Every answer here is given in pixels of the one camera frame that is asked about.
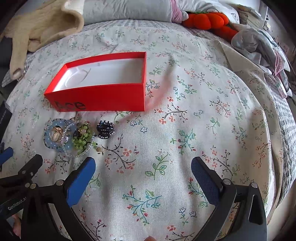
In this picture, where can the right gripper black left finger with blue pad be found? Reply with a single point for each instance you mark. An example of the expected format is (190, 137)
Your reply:
(38, 222)

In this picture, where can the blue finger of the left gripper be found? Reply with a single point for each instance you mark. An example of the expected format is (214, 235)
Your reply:
(6, 154)

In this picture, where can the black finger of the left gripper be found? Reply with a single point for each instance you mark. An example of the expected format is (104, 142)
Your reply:
(32, 166)

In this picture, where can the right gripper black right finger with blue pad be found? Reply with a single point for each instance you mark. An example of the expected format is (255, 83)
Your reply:
(249, 222)

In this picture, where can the gold ring earrings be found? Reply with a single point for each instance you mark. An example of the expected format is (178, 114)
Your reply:
(56, 134)

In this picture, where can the green bead ornament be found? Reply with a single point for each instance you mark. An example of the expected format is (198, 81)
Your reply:
(83, 136)

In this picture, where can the red jewelry box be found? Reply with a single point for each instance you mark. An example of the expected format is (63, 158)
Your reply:
(110, 82)

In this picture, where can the black small box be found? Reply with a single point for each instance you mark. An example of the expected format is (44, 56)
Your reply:
(5, 117)

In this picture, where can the beige quilted jacket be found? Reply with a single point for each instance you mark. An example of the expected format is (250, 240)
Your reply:
(32, 31)

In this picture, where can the floral bed sheet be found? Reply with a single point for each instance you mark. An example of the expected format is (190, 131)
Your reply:
(202, 98)

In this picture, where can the grey pillow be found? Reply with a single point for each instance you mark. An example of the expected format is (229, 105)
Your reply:
(101, 11)

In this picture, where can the grey crumpled clothing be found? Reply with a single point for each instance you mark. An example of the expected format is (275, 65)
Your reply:
(259, 47)

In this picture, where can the orange plush toy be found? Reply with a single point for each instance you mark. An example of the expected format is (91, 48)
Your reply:
(215, 22)

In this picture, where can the pink cloth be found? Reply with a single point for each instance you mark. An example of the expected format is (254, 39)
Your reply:
(177, 16)

